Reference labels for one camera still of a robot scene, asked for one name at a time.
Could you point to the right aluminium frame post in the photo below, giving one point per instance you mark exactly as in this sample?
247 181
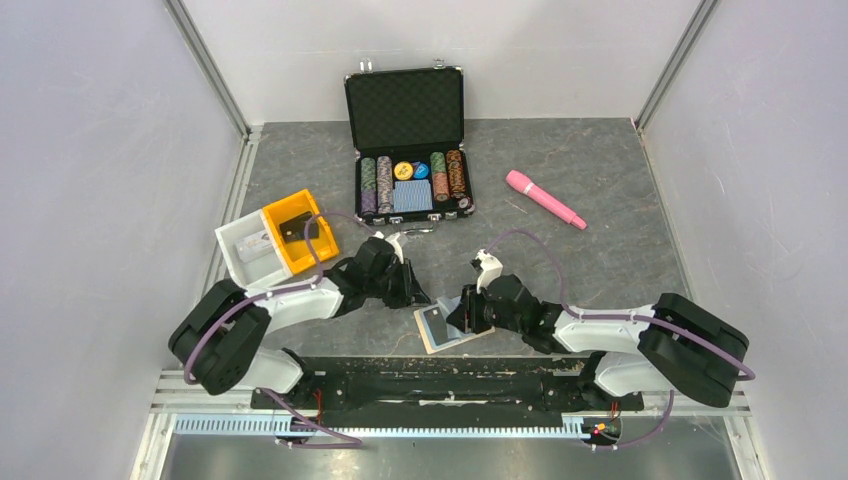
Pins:
680 53

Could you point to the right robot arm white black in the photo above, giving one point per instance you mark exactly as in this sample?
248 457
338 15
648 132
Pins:
673 344

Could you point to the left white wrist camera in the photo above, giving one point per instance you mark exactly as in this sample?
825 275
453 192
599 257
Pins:
396 240

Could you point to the green red chip stack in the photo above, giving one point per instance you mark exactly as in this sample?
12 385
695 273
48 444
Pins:
440 181

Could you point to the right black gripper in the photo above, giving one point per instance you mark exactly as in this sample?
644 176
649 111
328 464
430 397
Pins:
469 306

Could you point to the blue playing card deck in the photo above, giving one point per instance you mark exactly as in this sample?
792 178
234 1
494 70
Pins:
412 196

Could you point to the pink cylindrical tool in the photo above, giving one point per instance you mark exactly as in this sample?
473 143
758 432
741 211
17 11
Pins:
524 185

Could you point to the yellow plastic bin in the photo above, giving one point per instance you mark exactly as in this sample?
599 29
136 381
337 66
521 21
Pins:
297 255

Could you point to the blue dealer button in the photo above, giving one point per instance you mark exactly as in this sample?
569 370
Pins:
421 171

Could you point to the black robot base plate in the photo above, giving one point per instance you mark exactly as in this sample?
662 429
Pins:
449 392

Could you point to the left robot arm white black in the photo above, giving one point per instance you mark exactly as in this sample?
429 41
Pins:
222 342

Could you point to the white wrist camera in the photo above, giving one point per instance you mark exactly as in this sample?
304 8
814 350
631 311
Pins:
396 240
487 267

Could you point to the aluminium frame post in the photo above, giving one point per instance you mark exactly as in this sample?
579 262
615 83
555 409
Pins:
680 53
203 56

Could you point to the black poker chip case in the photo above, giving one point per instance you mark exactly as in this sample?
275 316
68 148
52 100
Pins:
407 115

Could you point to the black VIP card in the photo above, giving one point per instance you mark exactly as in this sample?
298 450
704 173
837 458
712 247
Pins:
299 228
435 324

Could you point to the left aluminium frame post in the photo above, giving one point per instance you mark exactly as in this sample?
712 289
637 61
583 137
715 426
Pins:
203 56

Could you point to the green purple chip stack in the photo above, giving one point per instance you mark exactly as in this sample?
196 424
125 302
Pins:
368 187

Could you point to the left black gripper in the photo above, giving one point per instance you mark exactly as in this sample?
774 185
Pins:
410 294

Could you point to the blue tan chip stack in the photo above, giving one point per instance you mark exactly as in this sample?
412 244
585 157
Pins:
384 185

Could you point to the white VIP card in bin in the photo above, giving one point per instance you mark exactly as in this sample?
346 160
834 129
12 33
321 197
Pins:
254 246

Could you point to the orange brown chip stack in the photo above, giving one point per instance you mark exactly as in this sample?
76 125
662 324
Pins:
458 189

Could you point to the white plastic bin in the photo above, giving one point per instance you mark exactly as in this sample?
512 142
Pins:
264 272

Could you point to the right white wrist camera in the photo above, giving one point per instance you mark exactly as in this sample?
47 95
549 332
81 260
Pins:
487 267

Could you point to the white toothed cable rail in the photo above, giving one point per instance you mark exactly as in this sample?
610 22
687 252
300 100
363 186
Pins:
284 426

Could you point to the yellow dealer button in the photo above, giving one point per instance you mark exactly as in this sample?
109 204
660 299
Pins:
404 171

